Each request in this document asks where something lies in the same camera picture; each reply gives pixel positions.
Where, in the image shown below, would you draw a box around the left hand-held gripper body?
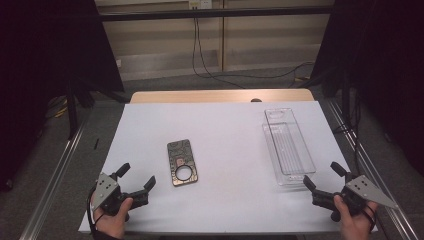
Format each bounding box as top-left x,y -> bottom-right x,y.
94,172 -> 150,216

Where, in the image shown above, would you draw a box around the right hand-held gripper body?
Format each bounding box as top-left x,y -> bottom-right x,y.
312,173 -> 400,223

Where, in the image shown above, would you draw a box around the person's left hand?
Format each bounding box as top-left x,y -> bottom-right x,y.
90,194 -> 135,240

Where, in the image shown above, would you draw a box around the person's right hand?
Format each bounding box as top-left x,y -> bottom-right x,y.
333,195 -> 380,240

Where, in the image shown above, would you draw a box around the clear plastic packaging box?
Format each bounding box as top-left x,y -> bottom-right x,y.
261,107 -> 317,187

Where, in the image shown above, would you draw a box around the black metal stand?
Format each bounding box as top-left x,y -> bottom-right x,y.
297,65 -> 363,136
64,74 -> 132,141

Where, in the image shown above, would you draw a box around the white table mat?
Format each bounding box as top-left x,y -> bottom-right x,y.
78,100 -> 379,234

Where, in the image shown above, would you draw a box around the wooden table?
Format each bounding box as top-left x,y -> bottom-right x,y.
129,88 -> 316,105

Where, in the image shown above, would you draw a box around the black curtain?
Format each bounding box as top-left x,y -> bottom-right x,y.
0,0 -> 125,193
311,0 -> 424,176

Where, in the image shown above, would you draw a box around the black horizontal bar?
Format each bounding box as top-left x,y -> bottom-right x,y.
97,5 -> 336,23

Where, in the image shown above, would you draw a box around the metal floor rail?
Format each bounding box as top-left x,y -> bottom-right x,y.
325,99 -> 422,240
19,118 -> 87,240

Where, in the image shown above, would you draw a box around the right hand-held gripper cable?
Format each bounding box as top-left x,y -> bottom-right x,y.
362,202 -> 378,233

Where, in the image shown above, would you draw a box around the hand-held gripper cable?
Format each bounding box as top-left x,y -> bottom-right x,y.
362,202 -> 378,233
86,185 -> 98,233

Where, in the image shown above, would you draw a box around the left hand-held gripper cable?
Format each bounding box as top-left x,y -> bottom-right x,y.
86,185 -> 98,233

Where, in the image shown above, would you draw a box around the yellow cable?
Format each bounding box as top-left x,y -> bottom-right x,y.
52,95 -> 70,119

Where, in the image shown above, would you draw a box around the black floor cable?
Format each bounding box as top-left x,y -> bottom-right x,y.
213,61 -> 316,82

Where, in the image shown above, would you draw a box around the black hanging wall cable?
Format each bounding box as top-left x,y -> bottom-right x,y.
191,17 -> 248,90

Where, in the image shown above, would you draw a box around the white wall socket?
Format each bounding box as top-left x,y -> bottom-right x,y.
188,0 -> 214,10

